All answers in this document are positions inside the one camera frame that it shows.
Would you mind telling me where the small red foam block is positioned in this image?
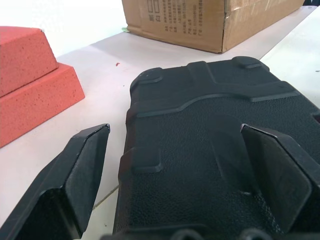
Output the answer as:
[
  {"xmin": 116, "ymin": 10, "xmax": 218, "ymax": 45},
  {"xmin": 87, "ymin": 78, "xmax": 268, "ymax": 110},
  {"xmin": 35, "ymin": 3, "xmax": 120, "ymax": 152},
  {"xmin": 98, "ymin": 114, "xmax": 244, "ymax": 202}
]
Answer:
[{"xmin": 0, "ymin": 25, "xmax": 59, "ymax": 99}]

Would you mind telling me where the black plastic tool case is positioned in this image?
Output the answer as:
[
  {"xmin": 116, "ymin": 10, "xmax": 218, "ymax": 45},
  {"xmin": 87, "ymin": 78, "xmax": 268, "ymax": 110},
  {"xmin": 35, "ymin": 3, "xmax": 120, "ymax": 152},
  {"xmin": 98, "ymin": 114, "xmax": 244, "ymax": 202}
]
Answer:
[{"xmin": 112, "ymin": 55, "xmax": 320, "ymax": 240}]

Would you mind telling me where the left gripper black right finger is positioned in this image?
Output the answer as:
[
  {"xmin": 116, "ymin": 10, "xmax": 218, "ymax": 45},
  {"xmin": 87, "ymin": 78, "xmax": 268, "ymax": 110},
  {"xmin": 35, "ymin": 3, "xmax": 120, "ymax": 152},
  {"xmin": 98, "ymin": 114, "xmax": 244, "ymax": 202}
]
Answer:
[{"xmin": 239, "ymin": 123, "xmax": 320, "ymax": 234}]

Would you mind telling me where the large red foam block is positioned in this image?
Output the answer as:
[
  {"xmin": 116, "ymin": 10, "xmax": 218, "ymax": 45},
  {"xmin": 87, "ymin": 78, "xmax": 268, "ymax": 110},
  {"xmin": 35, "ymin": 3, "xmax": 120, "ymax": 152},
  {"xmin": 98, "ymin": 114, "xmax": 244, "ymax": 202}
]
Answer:
[{"xmin": 0, "ymin": 62, "xmax": 86, "ymax": 149}]

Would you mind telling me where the brown cardboard box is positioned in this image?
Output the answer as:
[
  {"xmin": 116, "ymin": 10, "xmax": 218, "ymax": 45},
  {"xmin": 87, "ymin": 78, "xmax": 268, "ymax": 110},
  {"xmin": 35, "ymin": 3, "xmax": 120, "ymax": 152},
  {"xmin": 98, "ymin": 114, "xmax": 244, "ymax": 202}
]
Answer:
[{"xmin": 121, "ymin": 0, "xmax": 305, "ymax": 54}]

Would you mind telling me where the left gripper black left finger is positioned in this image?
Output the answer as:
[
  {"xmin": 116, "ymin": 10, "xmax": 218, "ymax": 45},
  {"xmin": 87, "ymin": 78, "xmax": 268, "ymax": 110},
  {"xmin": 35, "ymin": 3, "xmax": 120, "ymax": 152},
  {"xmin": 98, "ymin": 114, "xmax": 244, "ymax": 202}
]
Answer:
[{"xmin": 0, "ymin": 122, "xmax": 112, "ymax": 240}]

